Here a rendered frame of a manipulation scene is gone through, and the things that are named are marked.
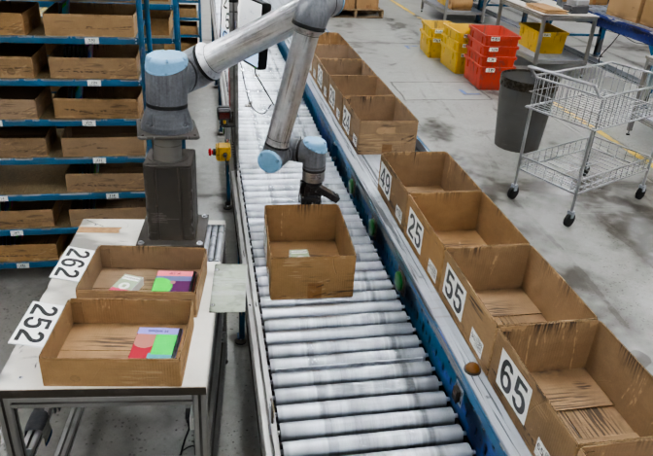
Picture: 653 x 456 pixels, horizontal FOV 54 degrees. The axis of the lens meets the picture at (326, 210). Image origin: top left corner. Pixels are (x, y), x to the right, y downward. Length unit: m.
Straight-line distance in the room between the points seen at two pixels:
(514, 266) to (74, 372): 1.36
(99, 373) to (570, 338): 1.28
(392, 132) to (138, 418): 1.71
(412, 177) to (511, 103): 3.13
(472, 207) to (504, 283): 0.40
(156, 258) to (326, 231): 0.67
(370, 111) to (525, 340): 1.96
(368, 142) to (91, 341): 1.62
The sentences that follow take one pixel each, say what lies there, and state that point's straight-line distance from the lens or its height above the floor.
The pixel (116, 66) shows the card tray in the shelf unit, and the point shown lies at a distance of 3.29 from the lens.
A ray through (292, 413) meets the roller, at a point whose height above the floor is 0.74.
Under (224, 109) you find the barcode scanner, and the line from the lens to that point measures 2.99.
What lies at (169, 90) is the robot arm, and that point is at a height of 1.35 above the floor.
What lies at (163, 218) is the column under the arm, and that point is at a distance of 2.52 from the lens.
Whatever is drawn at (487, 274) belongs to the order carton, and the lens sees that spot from 2.12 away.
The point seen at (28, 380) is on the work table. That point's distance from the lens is 2.02.
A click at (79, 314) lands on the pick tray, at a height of 0.79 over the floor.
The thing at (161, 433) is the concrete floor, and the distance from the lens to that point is 2.84.
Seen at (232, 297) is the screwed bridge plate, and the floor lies 0.75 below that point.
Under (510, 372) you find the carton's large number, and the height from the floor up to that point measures 0.99.
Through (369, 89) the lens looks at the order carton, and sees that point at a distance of 3.85.
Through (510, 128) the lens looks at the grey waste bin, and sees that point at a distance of 5.88.
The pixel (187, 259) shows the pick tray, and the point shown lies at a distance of 2.36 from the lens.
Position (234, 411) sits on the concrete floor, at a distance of 2.89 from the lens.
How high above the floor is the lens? 2.03
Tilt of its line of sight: 27 degrees down
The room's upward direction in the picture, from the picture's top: 4 degrees clockwise
